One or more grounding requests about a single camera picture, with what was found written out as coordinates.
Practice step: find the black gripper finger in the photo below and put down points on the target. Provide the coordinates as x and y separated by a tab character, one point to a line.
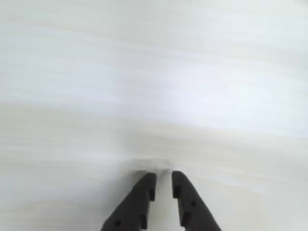
131	207
192	204

